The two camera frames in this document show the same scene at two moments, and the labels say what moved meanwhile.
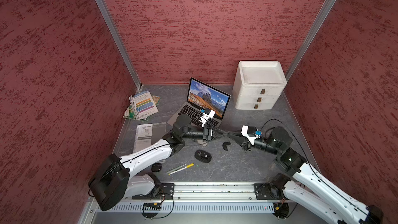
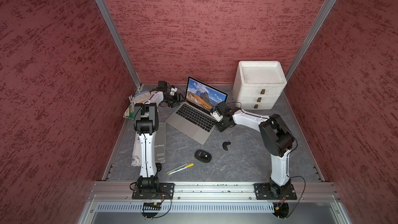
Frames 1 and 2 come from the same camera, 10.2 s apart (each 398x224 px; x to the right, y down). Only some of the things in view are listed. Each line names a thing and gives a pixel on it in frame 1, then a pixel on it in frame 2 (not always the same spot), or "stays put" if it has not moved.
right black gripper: (244, 142) -> (221, 128)
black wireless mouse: (202, 156) stays put
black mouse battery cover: (224, 145) stays put
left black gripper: (209, 133) -> (176, 100)
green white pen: (175, 168) stays put
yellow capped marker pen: (187, 166) stays put
